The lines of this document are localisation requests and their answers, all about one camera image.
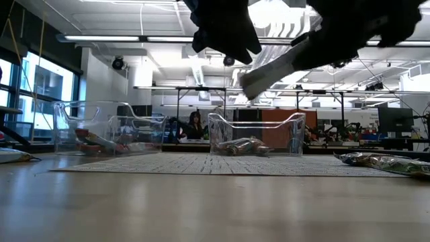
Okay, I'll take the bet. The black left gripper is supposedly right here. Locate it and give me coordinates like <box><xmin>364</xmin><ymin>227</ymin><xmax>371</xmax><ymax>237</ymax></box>
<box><xmin>183</xmin><ymin>0</ymin><xmax>263</xmax><ymax>65</ymax></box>

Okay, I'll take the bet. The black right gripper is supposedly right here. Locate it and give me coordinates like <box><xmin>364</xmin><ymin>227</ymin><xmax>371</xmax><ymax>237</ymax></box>
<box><xmin>290</xmin><ymin>0</ymin><xmax>426</xmax><ymax>71</ymax></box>

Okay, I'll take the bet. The light blue granola bar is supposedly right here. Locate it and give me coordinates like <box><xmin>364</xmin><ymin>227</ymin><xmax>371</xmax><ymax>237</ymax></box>
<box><xmin>0</xmin><ymin>147</ymin><xmax>42</xmax><ymax>165</ymax></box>

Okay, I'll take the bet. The orange partition panel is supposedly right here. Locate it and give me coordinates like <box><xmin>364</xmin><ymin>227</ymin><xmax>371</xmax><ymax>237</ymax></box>
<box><xmin>261</xmin><ymin>109</ymin><xmax>317</xmax><ymax>149</ymax></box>

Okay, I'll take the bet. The clear plastic bin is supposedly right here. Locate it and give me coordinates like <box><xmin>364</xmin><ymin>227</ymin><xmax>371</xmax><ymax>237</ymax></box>
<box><xmin>207</xmin><ymin>112</ymin><xmax>307</xmax><ymax>157</ymax></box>
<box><xmin>52</xmin><ymin>100</ymin><xmax>168</xmax><ymax>157</ymax></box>

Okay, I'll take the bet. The person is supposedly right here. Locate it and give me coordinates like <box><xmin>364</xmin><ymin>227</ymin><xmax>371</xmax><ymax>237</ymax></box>
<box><xmin>183</xmin><ymin>110</ymin><xmax>206</xmax><ymax>140</ymax></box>

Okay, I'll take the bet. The long linear ceiling light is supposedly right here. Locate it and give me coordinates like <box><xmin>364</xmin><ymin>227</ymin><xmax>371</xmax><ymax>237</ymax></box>
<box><xmin>56</xmin><ymin>33</ymin><xmax>430</xmax><ymax>46</ymax></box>

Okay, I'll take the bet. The grey woven placemat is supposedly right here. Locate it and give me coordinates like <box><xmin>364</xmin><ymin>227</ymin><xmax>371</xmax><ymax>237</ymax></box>
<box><xmin>50</xmin><ymin>153</ymin><xmax>409</xmax><ymax>178</ymax></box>

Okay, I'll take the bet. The grey operator desk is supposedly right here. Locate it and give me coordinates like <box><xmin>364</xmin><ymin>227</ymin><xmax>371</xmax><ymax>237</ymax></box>
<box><xmin>0</xmin><ymin>106</ymin><xmax>32</xmax><ymax>151</ymax></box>

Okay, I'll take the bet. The black frame workstation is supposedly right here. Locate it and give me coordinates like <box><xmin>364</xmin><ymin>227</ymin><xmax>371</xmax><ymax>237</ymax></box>
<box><xmin>133</xmin><ymin>85</ymin><xmax>347</xmax><ymax>149</ymax></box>

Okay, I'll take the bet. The yellow extension cable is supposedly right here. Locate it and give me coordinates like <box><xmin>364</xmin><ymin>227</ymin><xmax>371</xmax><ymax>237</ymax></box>
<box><xmin>2</xmin><ymin>0</ymin><xmax>47</xmax><ymax>144</ymax></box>

